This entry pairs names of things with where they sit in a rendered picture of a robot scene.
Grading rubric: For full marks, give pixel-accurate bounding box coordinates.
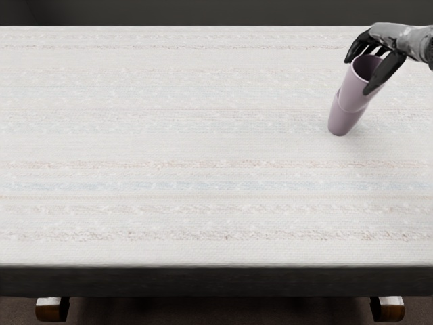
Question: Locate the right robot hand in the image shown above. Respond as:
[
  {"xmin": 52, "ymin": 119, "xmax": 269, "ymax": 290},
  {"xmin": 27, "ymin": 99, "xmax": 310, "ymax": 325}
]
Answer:
[{"xmin": 344, "ymin": 22, "xmax": 422, "ymax": 96}]

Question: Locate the lilac cup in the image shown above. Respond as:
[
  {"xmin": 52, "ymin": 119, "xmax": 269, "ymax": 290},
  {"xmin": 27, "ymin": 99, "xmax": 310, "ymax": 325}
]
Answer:
[
  {"xmin": 327, "ymin": 88, "xmax": 368, "ymax": 137},
  {"xmin": 338, "ymin": 53, "xmax": 388, "ymax": 113}
]

